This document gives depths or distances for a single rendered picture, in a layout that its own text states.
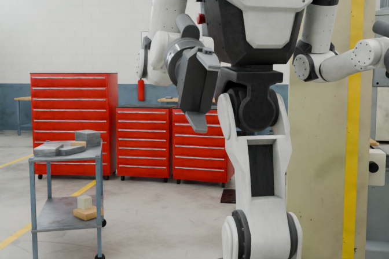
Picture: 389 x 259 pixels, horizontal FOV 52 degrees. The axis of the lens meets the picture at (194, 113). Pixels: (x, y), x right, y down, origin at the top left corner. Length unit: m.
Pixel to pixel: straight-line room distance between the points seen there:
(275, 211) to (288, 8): 0.51
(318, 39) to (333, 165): 1.15
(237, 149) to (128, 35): 9.02
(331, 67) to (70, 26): 9.59
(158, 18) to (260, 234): 0.60
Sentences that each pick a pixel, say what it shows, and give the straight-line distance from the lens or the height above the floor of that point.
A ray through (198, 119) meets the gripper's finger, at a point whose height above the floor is 1.36.
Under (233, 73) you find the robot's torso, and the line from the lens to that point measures 1.08.
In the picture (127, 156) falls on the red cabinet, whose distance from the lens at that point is 5.43.
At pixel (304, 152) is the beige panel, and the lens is 2.25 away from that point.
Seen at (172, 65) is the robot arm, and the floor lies 1.45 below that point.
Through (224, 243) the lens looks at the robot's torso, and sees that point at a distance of 1.12.
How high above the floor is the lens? 1.44
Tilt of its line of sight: 6 degrees down
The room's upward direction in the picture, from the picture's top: straight up
